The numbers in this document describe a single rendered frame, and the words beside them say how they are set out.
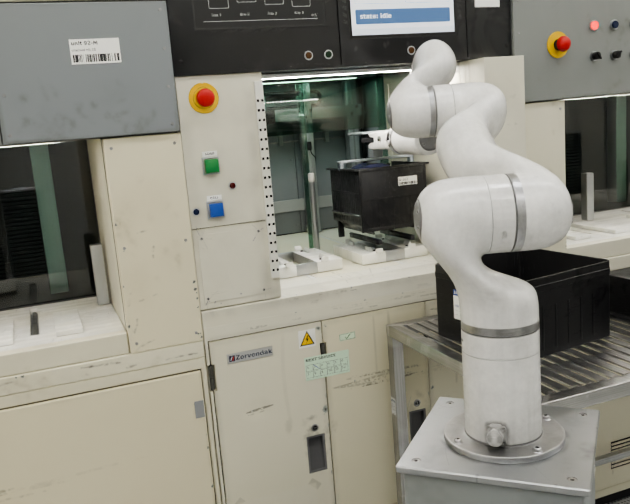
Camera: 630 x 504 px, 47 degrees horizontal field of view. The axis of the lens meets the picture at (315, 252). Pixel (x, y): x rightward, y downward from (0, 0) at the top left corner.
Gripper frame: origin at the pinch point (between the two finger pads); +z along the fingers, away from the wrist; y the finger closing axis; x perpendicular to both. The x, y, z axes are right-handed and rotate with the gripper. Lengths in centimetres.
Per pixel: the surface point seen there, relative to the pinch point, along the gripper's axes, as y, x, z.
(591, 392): -4, -46, -92
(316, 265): -25.0, -32.3, -10.6
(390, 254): -2.3, -32.4, -10.5
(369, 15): -14.3, 30.1, -30.5
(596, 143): 95, -9, 15
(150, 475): -78, -71, -31
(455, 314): -9, -39, -54
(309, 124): -12.3, 5.4, 19.6
